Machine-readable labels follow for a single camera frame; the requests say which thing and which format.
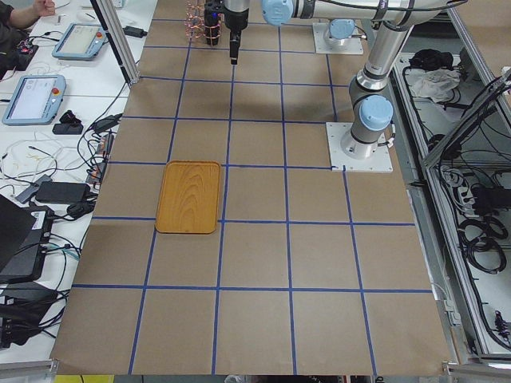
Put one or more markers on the person hand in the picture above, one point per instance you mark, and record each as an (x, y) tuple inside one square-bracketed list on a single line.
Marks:
[(44, 8)]

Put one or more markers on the aluminium frame post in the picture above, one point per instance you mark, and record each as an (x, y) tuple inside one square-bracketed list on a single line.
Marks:
[(107, 16)]

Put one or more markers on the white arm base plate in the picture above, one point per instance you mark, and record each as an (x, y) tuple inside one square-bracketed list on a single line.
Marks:
[(349, 155), (337, 42)]

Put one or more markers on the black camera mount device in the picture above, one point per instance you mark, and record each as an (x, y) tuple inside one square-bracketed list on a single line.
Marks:
[(68, 124)]

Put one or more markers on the teach pendant near person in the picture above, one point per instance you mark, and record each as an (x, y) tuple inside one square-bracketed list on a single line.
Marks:
[(80, 42)]

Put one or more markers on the small black power adapter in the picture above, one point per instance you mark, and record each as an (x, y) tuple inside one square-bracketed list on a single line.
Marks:
[(133, 31)]

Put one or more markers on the black laptop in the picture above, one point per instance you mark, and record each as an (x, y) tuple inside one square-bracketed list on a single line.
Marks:
[(24, 233)]

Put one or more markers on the white crumpled cloth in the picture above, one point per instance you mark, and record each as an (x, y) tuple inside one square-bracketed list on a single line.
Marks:
[(437, 85)]

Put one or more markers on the black power adapter brick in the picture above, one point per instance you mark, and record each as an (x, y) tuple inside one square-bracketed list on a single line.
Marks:
[(62, 192)]

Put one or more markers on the dark wine bottle front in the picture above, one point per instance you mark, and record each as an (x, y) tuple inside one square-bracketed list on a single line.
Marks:
[(212, 23)]

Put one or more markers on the wooden tray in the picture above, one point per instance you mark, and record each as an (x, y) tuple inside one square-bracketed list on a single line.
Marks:
[(189, 198)]

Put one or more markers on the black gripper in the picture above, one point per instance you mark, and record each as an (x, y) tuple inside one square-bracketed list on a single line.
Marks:
[(235, 21)]

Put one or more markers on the copper wire bottle basket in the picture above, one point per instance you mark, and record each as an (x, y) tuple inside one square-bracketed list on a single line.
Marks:
[(194, 21)]

